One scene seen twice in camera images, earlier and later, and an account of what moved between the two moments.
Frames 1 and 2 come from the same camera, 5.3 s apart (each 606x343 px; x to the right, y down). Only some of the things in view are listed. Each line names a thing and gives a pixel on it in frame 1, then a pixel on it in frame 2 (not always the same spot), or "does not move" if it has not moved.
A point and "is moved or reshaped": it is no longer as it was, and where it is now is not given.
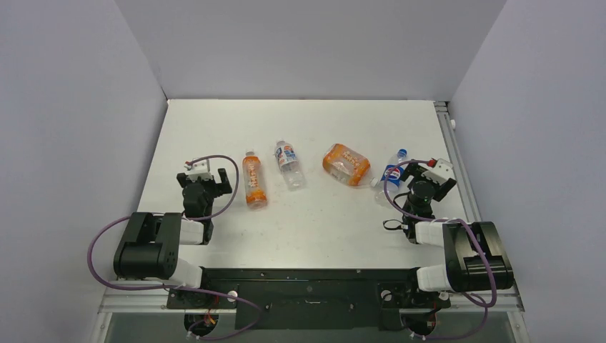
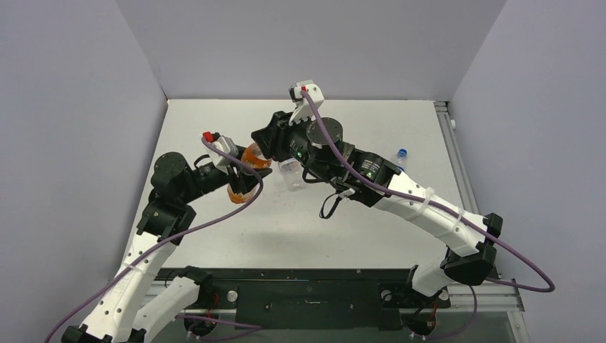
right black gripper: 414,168 -> 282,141
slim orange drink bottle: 256,198 is moved or reshaped
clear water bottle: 287,157 does not move
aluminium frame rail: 462,181 does not move
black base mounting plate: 309,299 does not move
